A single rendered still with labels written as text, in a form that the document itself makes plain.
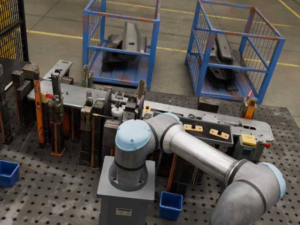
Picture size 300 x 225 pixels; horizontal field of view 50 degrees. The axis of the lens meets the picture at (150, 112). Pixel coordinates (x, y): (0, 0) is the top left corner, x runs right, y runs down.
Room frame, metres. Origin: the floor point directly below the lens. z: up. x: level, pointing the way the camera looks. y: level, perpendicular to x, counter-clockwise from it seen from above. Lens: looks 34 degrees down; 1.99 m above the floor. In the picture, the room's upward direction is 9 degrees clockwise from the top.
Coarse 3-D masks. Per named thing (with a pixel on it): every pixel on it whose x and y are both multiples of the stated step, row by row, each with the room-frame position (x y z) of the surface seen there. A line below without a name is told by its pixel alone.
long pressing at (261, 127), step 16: (32, 96) 1.47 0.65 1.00; (64, 96) 1.52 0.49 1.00; (80, 96) 1.55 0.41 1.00; (96, 96) 1.57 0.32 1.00; (112, 96) 1.60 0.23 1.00; (144, 112) 1.48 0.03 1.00; (176, 112) 1.53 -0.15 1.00; (192, 112) 1.56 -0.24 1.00; (208, 112) 1.58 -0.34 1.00; (240, 128) 1.47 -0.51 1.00; (256, 128) 1.50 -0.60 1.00
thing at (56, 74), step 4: (52, 72) 1.39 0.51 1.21; (56, 72) 1.40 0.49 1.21; (52, 76) 1.37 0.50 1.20; (56, 76) 1.38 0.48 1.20; (52, 80) 1.38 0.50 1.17; (56, 80) 1.38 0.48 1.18; (52, 84) 1.39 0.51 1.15; (56, 84) 1.38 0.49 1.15; (56, 88) 1.39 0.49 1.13; (60, 88) 1.41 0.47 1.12; (56, 92) 1.39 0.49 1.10; (60, 92) 1.40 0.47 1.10; (60, 96) 1.40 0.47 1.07
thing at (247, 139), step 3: (243, 135) 1.18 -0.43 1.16; (246, 135) 1.18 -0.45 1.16; (249, 135) 1.19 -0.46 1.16; (243, 138) 1.16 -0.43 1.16; (246, 138) 1.16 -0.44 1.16; (249, 138) 1.16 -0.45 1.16; (252, 138) 1.17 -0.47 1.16; (243, 141) 1.14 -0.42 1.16; (246, 141) 1.14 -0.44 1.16; (249, 141) 1.14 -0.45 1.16; (252, 141) 1.15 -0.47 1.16; (255, 141) 1.15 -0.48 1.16; (249, 144) 1.13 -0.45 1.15; (252, 144) 1.13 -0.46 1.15; (255, 144) 1.13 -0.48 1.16
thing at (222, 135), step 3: (213, 129) 1.19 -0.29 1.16; (210, 132) 1.16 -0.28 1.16; (213, 132) 1.17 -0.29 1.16; (216, 132) 1.17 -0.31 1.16; (219, 132) 1.17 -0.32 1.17; (216, 135) 1.15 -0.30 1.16; (219, 135) 1.15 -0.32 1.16; (222, 135) 1.15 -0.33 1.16; (225, 135) 1.16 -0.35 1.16; (228, 135) 1.16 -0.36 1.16; (225, 138) 1.13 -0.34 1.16
